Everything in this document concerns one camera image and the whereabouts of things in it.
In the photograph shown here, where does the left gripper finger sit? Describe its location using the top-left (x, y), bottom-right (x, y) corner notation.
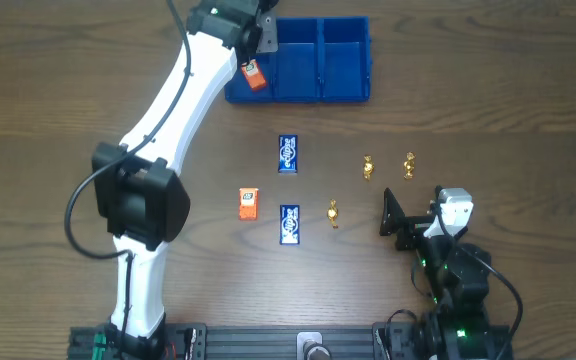
top-left (255, 13), bottom-right (280, 55)

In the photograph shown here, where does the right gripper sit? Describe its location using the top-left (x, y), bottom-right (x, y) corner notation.
top-left (379, 185), bottom-right (445, 251)

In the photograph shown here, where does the orange candy box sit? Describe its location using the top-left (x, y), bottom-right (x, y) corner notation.
top-left (240, 59), bottom-right (268, 93)
top-left (238, 187), bottom-right (260, 221)

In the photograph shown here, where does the blue candy pack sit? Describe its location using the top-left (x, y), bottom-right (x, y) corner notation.
top-left (277, 134), bottom-right (299, 175)
top-left (278, 203), bottom-right (301, 246)

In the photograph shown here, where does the blue tray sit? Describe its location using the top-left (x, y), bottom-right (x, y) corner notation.
top-left (224, 16), bottom-right (372, 105)

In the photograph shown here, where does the mounting rail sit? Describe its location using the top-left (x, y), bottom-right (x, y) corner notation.
top-left (67, 323), bottom-right (514, 360)

